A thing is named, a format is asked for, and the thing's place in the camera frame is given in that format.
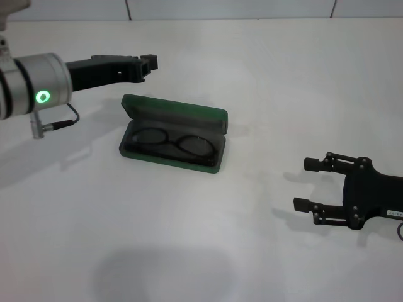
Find green glasses case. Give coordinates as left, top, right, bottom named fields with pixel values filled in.
left=118, top=93, right=229, bottom=175

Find left gripper cable with plug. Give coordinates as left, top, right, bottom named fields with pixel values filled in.
left=30, top=103, right=81, bottom=140

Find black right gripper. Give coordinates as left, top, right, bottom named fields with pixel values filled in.
left=293, top=152, right=403, bottom=232

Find black framed glasses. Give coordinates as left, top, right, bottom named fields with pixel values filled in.
left=130, top=127, right=220, bottom=166

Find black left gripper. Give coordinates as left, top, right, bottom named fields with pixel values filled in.
left=64, top=53, right=160, bottom=94

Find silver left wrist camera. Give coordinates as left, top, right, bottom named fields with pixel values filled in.
left=0, top=0, right=33, bottom=32

